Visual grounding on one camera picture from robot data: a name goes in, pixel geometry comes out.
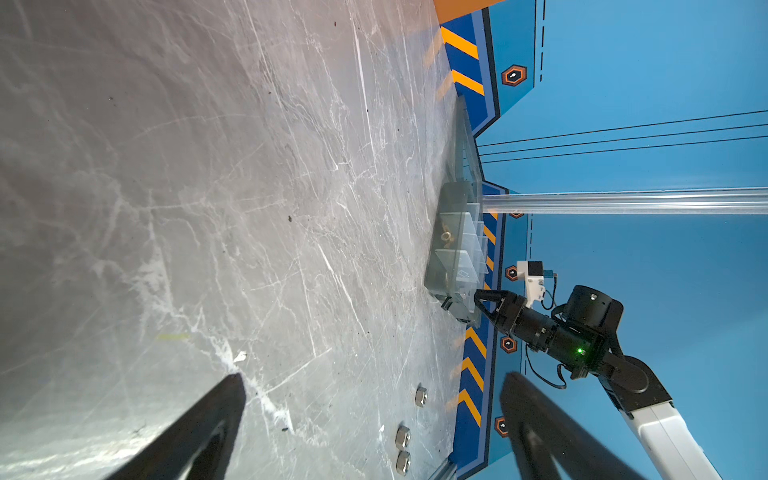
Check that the brass wing nut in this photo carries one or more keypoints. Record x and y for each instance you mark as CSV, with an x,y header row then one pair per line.
x,y
447,238

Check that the right aluminium frame post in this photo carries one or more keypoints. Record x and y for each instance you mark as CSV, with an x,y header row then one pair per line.
x,y
726,201

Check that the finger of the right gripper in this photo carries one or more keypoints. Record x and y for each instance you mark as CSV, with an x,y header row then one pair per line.
x,y
490,302

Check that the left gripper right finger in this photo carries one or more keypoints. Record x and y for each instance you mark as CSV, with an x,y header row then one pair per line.
x,y
545,439

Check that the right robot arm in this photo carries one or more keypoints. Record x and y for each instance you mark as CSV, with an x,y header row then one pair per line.
x,y
636,392

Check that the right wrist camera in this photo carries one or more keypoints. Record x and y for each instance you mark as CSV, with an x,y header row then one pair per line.
x,y
534,277

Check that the front aluminium rail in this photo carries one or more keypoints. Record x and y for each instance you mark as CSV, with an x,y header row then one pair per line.
x,y
445,471

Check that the silver hex nut lowest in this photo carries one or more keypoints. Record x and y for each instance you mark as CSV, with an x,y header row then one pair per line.
x,y
403,462

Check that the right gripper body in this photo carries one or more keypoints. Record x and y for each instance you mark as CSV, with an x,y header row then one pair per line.
x,y
574,345

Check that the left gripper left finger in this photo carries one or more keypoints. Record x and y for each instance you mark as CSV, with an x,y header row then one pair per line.
x,y
199,444

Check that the clear plastic organizer box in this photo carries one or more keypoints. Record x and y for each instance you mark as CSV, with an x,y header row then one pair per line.
x,y
453,275

